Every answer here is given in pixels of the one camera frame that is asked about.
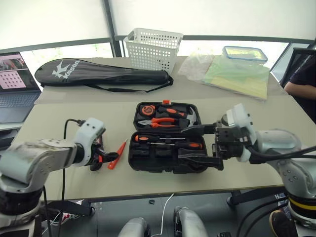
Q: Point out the white perforated plastic basket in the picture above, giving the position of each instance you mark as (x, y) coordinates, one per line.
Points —
(153, 49)

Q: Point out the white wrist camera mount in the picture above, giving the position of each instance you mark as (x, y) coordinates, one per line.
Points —
(86, 133)
(240, 116)

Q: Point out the grey laptop computer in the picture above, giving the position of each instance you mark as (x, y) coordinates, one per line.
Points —
(14, 98)

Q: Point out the clear bag with green sheets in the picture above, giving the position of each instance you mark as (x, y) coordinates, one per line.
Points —
(237, 76)

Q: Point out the clear container with blue lid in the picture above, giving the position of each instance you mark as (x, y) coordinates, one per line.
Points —
(244, 54)

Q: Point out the person in dark shirt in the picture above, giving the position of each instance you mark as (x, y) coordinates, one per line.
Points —
(304, 81)

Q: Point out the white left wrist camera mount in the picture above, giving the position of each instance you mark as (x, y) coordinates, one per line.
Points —
(86, 133)

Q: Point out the short orange black screwdriver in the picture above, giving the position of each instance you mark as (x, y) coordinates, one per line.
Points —
(141, 138)

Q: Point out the long orange black screwdriver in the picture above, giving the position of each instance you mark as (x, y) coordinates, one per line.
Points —
(190, 145)

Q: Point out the grey rounded robot leg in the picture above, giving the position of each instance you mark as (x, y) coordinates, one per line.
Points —
(134, 228)
(190, 222)

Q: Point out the orange black tape measure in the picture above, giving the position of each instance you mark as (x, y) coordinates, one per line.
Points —
(147, 109)

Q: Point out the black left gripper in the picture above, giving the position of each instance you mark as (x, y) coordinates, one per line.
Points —
(95, 151)

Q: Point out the orange utility knife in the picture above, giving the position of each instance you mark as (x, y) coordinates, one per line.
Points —
(118, 154)

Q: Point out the dark window frame post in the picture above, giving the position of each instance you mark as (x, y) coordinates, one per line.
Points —
(112, 27)

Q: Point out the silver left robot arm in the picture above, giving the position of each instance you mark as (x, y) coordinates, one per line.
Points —
(37, 153)

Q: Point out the black plastic tool case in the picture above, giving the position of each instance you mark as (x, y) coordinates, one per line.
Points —
(168, 158)

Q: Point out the black badminton racket bag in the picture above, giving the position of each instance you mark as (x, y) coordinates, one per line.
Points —
(98, 74)

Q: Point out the black table leg bracket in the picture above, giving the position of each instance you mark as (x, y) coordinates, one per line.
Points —
(254, 196)
(71, 208)

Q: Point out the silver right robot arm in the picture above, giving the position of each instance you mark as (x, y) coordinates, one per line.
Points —
(279, 142)

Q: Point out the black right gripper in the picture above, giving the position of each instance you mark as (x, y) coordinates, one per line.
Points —
(228, 143)

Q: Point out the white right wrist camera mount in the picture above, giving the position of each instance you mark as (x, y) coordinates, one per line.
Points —
(240, 116)

